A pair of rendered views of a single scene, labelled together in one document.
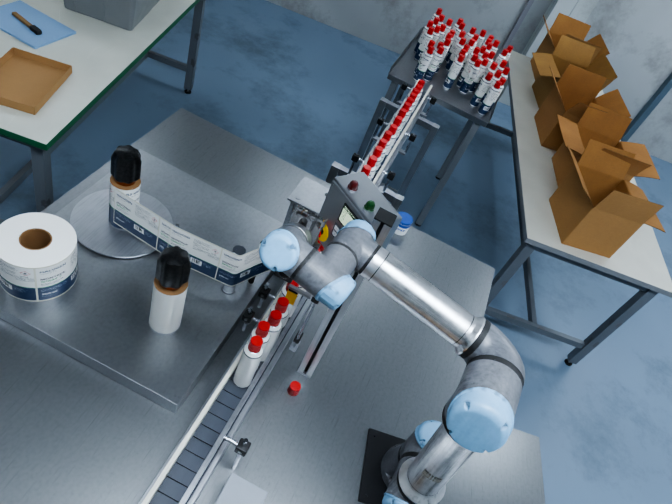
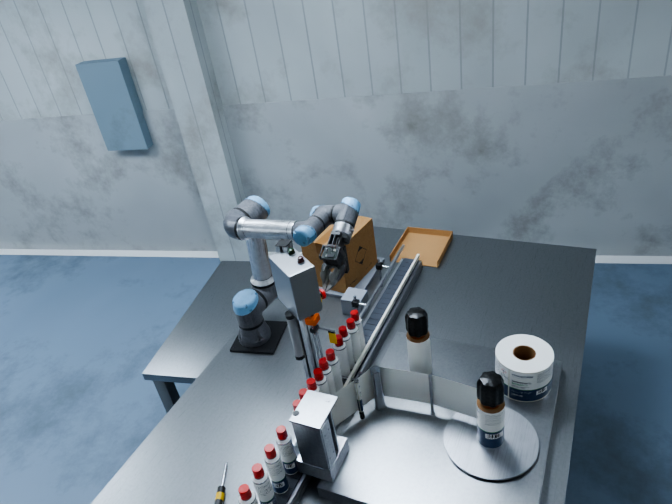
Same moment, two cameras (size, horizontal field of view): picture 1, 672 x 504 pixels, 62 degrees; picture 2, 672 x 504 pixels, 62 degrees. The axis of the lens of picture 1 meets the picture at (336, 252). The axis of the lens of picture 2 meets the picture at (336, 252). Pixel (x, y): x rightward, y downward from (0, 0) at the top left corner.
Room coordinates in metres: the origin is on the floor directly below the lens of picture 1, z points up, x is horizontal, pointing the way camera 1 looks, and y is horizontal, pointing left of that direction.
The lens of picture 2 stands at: (2.45, 0.83, 2.49)
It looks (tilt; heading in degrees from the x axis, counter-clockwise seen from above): 32 degrees down; 206
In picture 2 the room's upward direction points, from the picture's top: 10 degrees counter-clockwise
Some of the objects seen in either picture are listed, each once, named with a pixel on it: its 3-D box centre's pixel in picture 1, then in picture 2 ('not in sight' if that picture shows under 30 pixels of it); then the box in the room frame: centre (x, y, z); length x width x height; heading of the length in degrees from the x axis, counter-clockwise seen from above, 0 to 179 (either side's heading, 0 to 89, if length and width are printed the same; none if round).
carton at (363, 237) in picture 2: not in sight; (340, 251); (0.26, -0.19, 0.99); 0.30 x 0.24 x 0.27; 167
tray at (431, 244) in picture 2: not in sight; (421, 246); (-0.04, 0.15, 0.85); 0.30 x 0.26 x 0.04; 176
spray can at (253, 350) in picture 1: (249, 361); (357, 331); (0.83, 0.09, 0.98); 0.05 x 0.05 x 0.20
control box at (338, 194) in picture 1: (354, 225); (296, 282); (1.05, -0.01, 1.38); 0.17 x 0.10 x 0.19; 51
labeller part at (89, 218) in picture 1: (123, 222); (490, 440); (1.16, 0.67, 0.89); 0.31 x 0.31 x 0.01
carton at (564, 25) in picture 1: (562, 53); not in sight; (4.21, -0.87, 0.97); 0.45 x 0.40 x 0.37; 99
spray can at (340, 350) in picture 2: (275, 322); (341, 356); (0.98, 0.07, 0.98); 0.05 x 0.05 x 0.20
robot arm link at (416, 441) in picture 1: (429, 450); (248, 307); (0.80, -0.44, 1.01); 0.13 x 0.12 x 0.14; 170
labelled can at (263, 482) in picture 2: not in sight; (263, 488); (1.59, 0.04, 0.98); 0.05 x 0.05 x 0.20
